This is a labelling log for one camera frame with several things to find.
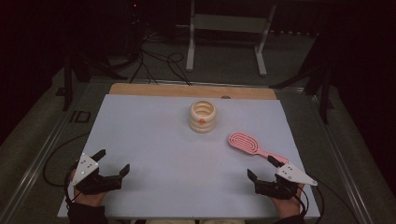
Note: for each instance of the aluminium rail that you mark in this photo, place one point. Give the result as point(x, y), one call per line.
point(37, 161)
point(342, 161)

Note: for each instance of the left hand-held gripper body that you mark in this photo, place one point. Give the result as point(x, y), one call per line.
point(93, 183)

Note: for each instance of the pink hairbrush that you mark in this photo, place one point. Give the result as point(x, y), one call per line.
point(241, 141)

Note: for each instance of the white metal stand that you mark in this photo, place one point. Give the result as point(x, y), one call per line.
point(230, 24)

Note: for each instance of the person's right hand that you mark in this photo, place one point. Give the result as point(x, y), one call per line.
point(288, 207)

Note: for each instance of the black metal stand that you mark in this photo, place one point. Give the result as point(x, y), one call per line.
point(325, 93)
point(67, 84)

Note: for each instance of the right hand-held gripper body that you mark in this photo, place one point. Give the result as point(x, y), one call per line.
point(277, 189)

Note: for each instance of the person's left hand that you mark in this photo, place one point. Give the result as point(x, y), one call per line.
point(90, 200)

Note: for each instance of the cream ribbed cup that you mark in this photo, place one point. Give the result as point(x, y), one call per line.
point(202, 126)

